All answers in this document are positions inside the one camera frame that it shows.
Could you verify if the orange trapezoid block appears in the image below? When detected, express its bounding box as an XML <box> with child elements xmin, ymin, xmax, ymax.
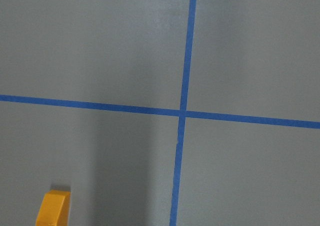
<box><xmin>35</xmin><ymin>190</ymin><xmax>71</xmax><ymax>226</ymax></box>

